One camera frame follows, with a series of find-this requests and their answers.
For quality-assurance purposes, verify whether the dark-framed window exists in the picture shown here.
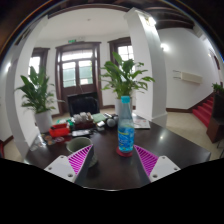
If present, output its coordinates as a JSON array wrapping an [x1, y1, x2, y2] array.
[[107, 36, 135, 64], [28, 46, 51, 81]]

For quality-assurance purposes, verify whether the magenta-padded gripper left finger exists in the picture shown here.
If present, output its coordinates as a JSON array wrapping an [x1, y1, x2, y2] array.
[[43, 144, 97, 188]]

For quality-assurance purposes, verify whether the black office chair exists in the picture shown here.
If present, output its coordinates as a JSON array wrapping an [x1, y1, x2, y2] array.
[[67, 92, 101, 117]]

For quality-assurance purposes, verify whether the red carpeted staircase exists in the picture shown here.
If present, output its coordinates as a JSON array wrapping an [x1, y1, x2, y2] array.
[[192, 95, 215, 128]]

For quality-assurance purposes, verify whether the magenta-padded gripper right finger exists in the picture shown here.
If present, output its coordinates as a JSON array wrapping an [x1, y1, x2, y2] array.
[[131, 144, 181, 187]]

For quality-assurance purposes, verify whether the dark wooden cabinet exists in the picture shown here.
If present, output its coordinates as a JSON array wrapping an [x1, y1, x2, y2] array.
[[206, 93, 224, 144]]

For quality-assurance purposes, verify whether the green and white box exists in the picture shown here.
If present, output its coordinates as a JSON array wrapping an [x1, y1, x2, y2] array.
[[54, 118, 70, 126]]

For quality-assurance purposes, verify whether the green notebook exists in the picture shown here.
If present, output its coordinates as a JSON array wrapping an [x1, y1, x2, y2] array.
[[91, 112, 107, 124]]

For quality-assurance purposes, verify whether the flat round red coaster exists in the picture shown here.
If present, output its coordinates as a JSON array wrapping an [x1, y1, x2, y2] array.
[[115, 146, 134, 158]]

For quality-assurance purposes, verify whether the clear bottle with blue cap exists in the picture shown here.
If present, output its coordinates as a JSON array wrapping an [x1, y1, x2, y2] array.
[[117, 95, 136, 154]]

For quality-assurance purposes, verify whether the potted green plant white pot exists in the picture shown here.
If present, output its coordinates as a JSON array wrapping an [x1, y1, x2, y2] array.
[[99, 50, 156, 116], [14, 65, 63, 134]]

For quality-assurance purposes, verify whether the black phone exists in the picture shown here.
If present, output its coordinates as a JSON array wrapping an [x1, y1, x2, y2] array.
[[71, 129, 92, 138]]

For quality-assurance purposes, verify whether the small green plant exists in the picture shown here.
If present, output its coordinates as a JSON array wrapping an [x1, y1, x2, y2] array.
[[211, 82, 224, 95]]

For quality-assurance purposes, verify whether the printed magazine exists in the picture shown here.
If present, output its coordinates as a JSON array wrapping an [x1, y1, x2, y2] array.
[[131, 113, 152, 130]]

